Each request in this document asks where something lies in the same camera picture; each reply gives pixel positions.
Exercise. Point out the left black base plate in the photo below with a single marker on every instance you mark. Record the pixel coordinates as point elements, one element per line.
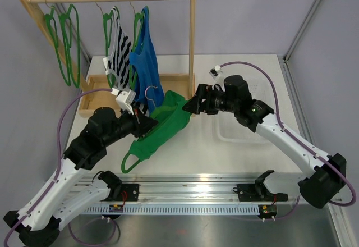
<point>129,191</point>

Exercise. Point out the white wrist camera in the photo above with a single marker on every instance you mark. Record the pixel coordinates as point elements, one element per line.
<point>124,99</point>
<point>217,75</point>

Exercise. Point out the blue tank top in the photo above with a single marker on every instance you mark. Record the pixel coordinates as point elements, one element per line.
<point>144,62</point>

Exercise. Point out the aluminium mounting rail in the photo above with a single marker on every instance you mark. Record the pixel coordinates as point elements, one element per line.
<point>190,189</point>

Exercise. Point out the green hanger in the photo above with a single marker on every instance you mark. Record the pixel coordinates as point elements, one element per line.
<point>137,27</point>
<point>144,108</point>
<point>69,23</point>
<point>108,20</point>
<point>52,28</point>

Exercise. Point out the white slotted cable duct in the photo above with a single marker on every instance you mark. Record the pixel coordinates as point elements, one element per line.
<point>174,210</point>

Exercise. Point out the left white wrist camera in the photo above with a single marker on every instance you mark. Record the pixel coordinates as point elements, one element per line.
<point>124,99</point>

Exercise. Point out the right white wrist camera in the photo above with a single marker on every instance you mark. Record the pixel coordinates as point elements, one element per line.
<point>217,75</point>

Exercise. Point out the green tank top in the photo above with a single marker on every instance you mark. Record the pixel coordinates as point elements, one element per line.
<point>171,120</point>

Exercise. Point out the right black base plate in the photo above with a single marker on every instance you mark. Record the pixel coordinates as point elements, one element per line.
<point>257,193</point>

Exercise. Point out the black white striped tank top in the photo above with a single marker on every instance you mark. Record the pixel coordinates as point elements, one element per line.
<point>117,65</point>

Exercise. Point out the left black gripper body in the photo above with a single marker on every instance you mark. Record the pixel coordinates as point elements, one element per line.
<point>137,129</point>

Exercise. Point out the wooden clothes rack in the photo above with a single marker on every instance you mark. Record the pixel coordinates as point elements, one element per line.
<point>174,21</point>

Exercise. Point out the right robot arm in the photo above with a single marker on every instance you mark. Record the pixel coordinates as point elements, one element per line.
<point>324,173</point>

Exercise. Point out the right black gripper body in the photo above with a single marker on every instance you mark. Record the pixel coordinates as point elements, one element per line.
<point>215,98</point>

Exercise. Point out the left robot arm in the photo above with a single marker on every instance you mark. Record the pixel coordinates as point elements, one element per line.
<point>40,221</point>

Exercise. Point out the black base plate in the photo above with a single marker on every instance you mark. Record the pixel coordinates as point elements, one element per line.
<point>129,191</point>
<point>257,193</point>

